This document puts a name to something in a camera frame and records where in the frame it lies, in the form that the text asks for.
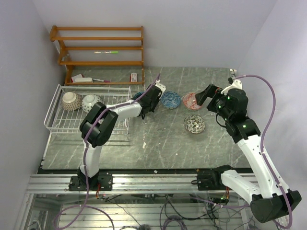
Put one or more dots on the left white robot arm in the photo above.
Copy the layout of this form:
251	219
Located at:
97	128

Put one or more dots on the white soap bar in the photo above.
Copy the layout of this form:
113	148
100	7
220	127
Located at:
84	80

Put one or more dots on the light blue patterned bowl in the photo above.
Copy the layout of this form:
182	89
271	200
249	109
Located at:
170	100

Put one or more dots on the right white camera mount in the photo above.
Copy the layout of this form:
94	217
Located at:
234	84

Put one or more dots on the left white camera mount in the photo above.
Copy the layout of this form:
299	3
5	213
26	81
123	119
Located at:
160	86

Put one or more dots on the dark blue patterned bowl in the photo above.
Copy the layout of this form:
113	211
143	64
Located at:
137	95

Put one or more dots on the aluminium mounting rail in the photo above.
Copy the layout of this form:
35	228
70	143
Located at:
121	184

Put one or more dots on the white wire dish rack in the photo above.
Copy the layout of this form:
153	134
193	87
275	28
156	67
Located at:
58	120

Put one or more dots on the red striped bowl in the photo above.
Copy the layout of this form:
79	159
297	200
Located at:
189	100

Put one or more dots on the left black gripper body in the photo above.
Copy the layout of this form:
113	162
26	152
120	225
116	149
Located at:
154	104

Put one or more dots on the red and white flat box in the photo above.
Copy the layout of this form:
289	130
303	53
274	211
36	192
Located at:
74	78

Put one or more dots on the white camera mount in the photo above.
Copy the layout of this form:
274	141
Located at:
160	86
234	84

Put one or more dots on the black and white leaf bowl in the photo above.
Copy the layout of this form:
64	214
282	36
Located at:
194	124

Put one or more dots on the brown patterned bowl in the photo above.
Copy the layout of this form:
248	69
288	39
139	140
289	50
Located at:
71	101

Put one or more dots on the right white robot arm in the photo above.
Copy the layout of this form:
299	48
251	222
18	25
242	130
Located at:
272	198

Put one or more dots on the wooden shelf rack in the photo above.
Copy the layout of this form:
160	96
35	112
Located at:
78	44

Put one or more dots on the red and white card box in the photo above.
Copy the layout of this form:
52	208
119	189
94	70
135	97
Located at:
133	77

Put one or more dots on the red circle patterned bowl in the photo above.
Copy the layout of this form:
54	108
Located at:
89	101

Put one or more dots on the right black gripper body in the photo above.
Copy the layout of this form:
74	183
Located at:
217	104

